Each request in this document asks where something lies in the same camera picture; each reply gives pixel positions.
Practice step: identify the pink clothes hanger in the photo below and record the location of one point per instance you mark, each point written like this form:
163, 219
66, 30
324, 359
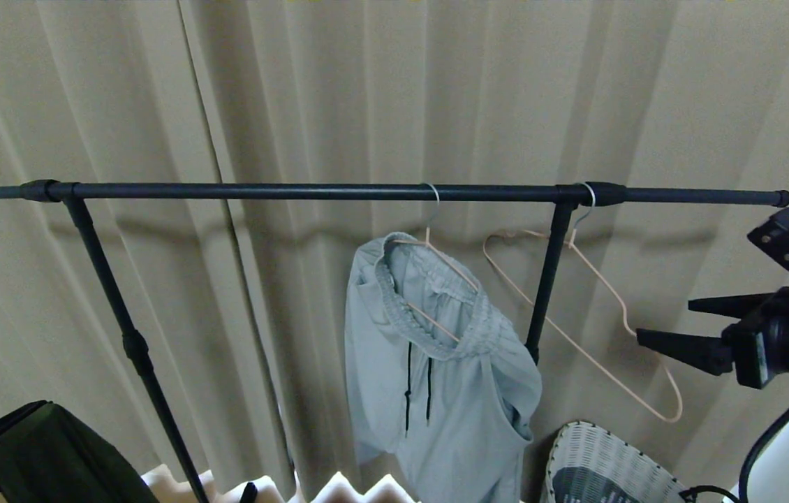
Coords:
450, 265
621, 307

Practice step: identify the pale grey shorts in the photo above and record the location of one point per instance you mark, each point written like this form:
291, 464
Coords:
450, 419

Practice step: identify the green garment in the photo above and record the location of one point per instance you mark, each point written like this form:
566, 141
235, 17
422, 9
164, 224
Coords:
59, 461

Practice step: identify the white laundry basket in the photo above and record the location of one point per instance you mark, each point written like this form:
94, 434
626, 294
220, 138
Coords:
597, 454

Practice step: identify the black clothes rack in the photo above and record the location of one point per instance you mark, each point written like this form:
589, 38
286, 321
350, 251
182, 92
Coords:
297, 191

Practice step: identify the beige curtain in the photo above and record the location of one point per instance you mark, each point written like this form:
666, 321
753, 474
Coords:
157, 84

